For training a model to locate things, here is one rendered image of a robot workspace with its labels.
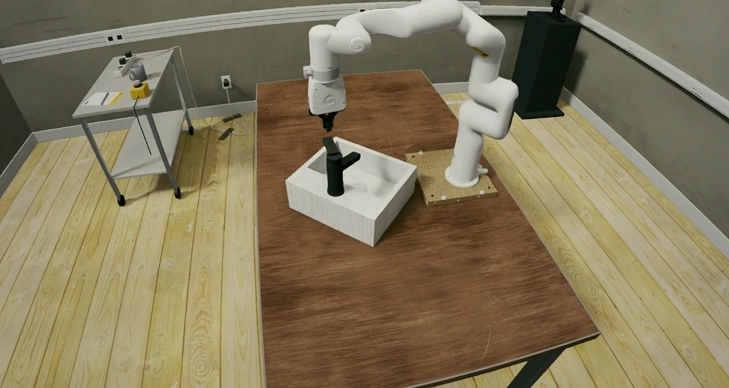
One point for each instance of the white rectangular basin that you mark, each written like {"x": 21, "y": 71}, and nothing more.
{"x": 376, "y": 189}

